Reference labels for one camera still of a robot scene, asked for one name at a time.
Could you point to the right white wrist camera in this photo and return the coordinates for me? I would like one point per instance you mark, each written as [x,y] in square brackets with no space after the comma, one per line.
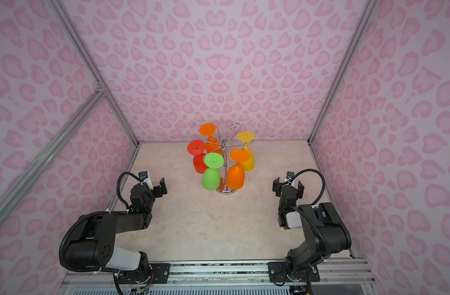
[290,176]

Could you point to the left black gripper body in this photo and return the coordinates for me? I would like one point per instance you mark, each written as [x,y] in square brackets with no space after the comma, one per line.
[157,190]

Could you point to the green wine glass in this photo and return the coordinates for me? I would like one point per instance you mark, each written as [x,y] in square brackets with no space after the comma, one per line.
[211,177]

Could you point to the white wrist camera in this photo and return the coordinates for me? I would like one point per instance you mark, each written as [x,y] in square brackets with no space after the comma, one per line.
[146,179]
[290,176]

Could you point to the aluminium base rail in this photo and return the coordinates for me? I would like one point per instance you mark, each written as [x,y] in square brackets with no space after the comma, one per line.
[337,276]

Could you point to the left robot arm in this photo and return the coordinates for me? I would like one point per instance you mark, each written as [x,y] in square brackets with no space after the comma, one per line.
[89,245]

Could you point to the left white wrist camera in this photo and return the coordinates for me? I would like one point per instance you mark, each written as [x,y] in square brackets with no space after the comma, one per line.
[146,179]

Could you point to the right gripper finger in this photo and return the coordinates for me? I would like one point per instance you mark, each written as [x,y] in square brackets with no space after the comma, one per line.
[300,189]
[276,187]

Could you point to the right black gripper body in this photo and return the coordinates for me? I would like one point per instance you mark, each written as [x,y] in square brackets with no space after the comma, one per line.
[288,188]

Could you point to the red wine glass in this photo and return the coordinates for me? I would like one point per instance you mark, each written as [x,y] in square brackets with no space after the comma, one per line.
[196,148]

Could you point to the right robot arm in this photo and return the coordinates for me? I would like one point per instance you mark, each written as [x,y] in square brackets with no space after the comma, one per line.
[324,232]

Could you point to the orange wine glass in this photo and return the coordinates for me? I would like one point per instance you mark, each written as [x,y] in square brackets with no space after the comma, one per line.
[212,144]
[236,175]

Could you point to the chrome wine glass rack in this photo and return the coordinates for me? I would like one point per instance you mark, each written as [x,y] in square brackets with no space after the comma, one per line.
[239,140]

